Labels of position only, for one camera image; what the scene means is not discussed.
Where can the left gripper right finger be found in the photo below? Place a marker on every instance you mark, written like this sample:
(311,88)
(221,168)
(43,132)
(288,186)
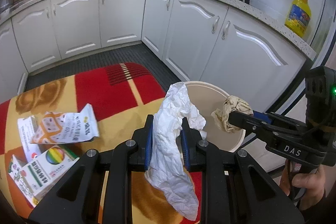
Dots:
(235,188)

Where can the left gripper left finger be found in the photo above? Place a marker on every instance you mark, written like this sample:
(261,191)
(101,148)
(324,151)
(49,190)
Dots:
(97,188)

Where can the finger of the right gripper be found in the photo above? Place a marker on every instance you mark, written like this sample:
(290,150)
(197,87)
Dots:
(262,129)
(281,121)

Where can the white paper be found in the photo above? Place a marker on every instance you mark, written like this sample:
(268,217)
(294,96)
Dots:
(166,171)

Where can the round beige trash bin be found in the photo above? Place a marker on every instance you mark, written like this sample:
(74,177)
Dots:
(207,98)

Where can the white kitchen base cabinets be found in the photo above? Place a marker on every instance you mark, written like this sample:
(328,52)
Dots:
(223,42)

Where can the person right hand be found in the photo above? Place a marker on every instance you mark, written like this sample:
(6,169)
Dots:
(314,183)

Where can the green white medicine box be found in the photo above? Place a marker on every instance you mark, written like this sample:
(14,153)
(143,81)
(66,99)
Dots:
(35,178)

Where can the white orange snack bag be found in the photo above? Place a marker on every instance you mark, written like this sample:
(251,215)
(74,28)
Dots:
(67,128)

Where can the white pepsi logo bag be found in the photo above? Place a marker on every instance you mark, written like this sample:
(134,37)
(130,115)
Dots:
(27,128)

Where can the yellow cooking oil bottle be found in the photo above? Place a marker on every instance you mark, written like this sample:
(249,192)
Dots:
(298,17)

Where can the dark ribbed floor mat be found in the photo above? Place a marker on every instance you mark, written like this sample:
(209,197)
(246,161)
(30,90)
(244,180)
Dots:
(138,53)

